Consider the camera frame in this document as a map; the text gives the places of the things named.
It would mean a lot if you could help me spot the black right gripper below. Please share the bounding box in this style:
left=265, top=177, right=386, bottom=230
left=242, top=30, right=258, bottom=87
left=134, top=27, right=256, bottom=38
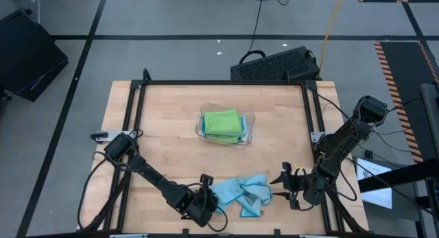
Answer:
left=270, top=161, right=327, bottom=211

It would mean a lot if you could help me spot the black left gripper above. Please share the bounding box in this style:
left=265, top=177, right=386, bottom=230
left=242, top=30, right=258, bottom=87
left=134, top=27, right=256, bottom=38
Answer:
left=180, top=174, right=221, bottom=228

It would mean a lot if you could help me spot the clear plastic bin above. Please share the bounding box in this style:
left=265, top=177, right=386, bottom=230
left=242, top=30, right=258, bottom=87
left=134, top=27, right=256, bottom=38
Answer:
left=194, top=101, right=257, bottom=150

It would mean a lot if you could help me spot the black support beam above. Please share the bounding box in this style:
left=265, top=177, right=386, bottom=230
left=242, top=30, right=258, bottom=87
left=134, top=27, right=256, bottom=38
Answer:
left=357, top=158, right=439, bottom=194

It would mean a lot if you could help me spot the black perforated computer case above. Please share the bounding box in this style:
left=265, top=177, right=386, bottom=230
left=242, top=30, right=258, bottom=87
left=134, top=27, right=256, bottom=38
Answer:
left=230, top=45, right=322, bottom=82

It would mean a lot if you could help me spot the large black box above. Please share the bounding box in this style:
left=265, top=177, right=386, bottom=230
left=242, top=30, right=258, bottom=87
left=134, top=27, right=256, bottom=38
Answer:
left=0, top=10, right=69, bottom=102

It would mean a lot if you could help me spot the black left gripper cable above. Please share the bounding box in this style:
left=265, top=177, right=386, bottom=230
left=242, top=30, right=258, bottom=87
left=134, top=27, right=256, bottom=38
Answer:
left=204, top=193, right=229, bottom=233

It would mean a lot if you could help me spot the black looped cable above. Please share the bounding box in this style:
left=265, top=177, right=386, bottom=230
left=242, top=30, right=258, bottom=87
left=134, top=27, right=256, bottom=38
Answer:
left=129, top=128, right=145, bottom=145

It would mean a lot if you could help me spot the black arm base cable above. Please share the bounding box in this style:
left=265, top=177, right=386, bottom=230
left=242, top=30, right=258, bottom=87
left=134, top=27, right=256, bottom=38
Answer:
left=77, top=149, right=116, bottom=230

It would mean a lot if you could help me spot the black metal table frame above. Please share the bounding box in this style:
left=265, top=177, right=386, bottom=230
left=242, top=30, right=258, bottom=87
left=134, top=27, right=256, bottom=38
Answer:
left=78, top=68, right=370, bottom=237

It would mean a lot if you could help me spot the yellow hanging cable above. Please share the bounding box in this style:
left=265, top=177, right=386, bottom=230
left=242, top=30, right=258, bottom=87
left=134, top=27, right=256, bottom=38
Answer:
left=317, top=0, right=346, bottom=80

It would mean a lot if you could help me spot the black hanging cable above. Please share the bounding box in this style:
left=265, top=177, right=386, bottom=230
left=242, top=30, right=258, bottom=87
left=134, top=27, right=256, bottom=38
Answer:
left=239, top=0, right=308, bottom=66

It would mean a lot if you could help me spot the grey metal post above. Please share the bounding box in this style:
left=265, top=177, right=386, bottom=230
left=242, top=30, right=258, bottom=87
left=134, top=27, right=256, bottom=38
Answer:
left=420, top=82, right=439, bottom=160

